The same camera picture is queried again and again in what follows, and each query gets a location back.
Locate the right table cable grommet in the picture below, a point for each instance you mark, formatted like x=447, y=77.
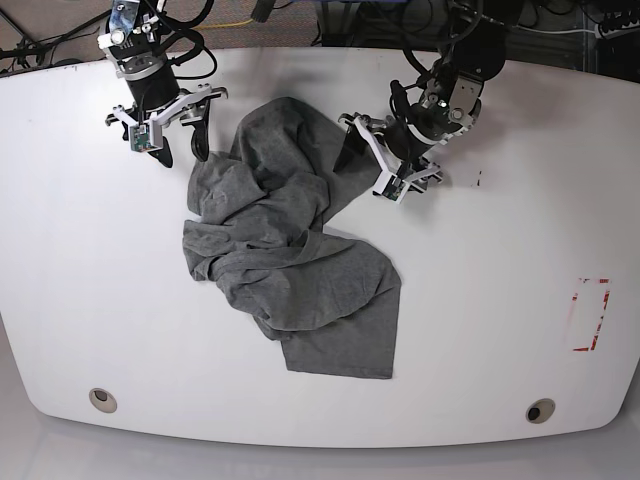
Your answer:
x=540, y=411

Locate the grey T-shirt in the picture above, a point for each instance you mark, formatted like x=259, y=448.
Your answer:
x=257, y=232

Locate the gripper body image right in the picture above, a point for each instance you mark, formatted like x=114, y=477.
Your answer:
x=413, y=130

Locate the left table cable grommet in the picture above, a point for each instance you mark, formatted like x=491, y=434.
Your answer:
x=102, y=400

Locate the red tape rectangle marking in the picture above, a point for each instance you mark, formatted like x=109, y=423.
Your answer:
x=586, y=317

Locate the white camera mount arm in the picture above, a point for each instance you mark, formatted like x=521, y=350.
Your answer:
x=145, y=133
x=391, y=183

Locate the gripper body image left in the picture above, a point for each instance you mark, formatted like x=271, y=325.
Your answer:
x=152, y=84

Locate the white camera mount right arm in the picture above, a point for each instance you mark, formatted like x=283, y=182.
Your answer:
x=145, y=133

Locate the table cable grommet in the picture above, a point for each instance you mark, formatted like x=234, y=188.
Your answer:
x=102, y=400
x=540, y=411

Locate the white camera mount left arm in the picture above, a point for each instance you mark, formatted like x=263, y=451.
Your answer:
x=391, y=183

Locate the white power strip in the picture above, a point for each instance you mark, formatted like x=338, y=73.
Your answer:
x=616, y=24

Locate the black tripod stand legs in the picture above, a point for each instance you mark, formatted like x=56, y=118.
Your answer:
x=40, y=22

